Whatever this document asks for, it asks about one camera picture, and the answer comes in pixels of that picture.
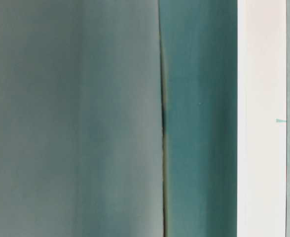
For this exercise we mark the white wooden board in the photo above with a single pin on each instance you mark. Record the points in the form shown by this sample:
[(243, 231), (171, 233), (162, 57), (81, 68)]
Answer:
[(262, 114)]

